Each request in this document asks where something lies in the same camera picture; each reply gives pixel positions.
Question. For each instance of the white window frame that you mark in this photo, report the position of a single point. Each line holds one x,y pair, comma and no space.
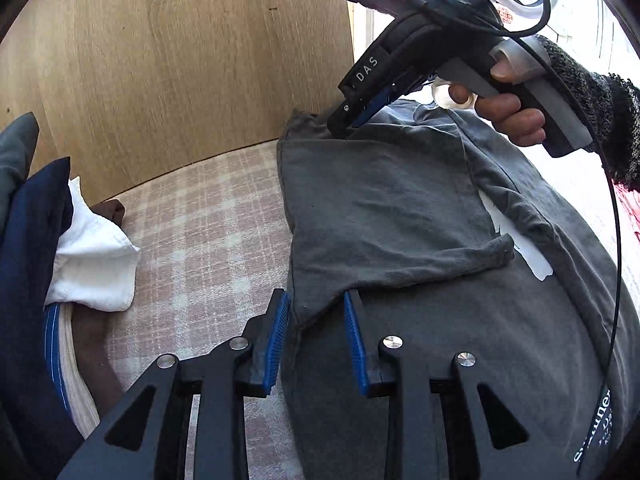
361,30

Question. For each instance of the grey t-shirt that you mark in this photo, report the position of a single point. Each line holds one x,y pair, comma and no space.
400,210

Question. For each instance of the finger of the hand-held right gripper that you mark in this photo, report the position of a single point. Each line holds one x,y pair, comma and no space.
367,112

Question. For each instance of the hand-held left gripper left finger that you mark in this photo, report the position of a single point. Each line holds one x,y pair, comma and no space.
277,340

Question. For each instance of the white cloth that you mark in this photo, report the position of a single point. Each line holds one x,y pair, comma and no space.
95,260

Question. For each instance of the pink plaid bed sheet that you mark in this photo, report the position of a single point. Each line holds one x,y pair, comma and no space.
200,220

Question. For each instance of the person's right hand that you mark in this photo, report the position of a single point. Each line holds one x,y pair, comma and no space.
515,120

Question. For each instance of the dark grey garment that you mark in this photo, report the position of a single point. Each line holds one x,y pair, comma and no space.
15,155

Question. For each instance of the red cloth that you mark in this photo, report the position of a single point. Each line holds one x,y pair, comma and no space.
631,210

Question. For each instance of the brown garment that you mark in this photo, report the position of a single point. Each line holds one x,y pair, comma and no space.
95,350

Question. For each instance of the navy blue garment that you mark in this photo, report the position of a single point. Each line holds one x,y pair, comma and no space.
30,260

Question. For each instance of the wooden headboard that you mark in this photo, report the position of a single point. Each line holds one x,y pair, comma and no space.
200,60

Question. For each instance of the blue striped garment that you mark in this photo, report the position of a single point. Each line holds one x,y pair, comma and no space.
52,350

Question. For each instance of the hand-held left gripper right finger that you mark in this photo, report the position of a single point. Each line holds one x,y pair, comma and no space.
355,345

